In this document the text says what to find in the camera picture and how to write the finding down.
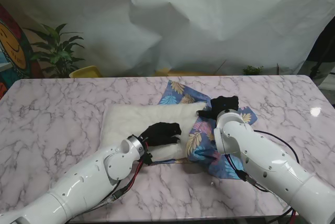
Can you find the white pillow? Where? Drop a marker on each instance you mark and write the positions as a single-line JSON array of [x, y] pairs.
[[131, 122]]

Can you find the small green plant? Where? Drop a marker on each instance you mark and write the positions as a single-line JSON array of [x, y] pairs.
[[252, 70]]

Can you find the yellow wooden bench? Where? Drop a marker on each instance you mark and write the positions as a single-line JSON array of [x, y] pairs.
[[188, 73]]

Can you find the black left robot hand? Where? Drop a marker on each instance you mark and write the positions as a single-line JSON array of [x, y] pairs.
[[162, 133]]

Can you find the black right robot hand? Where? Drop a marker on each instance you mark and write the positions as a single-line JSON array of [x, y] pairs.
[[225, 102]]

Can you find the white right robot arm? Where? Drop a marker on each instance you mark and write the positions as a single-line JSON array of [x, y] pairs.
[[264, 161]]

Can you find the white backdrop sheet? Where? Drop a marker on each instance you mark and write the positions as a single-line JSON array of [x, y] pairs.
[[183, 20]]

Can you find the blue leaf-print pillowcase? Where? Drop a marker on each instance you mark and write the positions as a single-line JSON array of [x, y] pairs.
[[199, 143]]

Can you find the large green potted plant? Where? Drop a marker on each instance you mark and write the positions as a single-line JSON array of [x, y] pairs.
[[58, 54]]

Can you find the yellow plastic chair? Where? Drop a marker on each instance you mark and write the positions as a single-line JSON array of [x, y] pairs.
[[85, 72]]

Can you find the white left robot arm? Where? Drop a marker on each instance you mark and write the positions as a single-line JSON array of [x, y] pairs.
[[78, 187]]

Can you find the dark stand with equipment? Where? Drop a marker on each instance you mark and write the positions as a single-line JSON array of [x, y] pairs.
[[323, 51]]

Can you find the colourful smiley face board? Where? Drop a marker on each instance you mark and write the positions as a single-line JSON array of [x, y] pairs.
[[13, 48]]

